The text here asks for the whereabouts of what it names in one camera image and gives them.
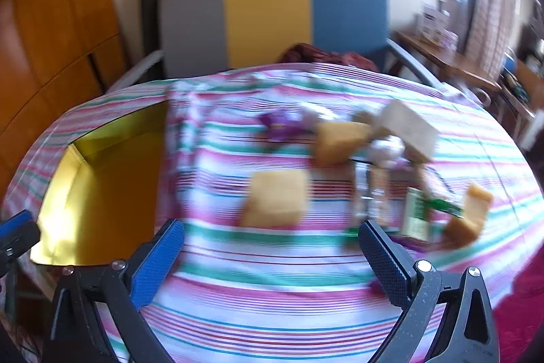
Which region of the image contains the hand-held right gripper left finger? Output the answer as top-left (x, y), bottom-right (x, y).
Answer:
top-left (45, 218), bottom-right (188, 363)

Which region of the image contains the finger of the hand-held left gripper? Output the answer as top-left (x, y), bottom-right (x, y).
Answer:
top-left (0, 210), bottom-right (41, 274)

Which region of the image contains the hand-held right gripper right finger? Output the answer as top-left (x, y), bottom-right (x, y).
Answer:
top-left (358, 219), bottom-right (500, 363)

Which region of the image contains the golden tray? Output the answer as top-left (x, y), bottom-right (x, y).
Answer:
top-left (30, 103), bottom-right (171, 266)

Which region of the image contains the yellow sponge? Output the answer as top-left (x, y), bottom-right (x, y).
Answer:
top-left (240, 169), bottom-right (309, 228)
top-left (313, 121), bottom-right (371, 167)
top-left (443, 183), bottom-right (494, 250)

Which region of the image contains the beige knitted sock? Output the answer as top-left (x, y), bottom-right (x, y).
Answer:
top-left (368, 135), bottom-right (406, 169)

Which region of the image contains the white carton box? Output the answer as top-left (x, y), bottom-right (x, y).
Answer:
top-left (372, 99), bottom-right (439, 160)

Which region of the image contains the purple snack packet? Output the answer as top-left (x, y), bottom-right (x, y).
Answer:
top-left (259, 111), bottom-right (302, 143)

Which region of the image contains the clear packet green edge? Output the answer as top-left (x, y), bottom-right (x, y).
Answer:
top-left (351, 161), bottom-right (404, 228)

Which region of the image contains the striped cloth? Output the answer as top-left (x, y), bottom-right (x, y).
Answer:
top-left (2, 63), bottom-right (540, 363)

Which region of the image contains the red floral blanket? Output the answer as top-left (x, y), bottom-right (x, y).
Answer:
top-left (489, 257), bottom-right (544, 363)

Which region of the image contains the wooden cabinet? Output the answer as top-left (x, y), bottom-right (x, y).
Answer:
top-left (0, 0), bottom-right (132, 194)

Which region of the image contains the wooden desk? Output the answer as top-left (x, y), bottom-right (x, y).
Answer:
top-left (395, 31), bottom-right (540, 151)

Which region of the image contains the dark red cloth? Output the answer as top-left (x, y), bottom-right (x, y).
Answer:
top-left (276, 43), bottom-right (379, 70)

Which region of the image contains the large white box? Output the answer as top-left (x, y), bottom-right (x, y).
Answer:
top-left (416, 1), bottom-right (451, 43)

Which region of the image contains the grey yellow blue chair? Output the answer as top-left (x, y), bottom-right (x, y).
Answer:
top-left (106, 0), bottom-right (447, 92)

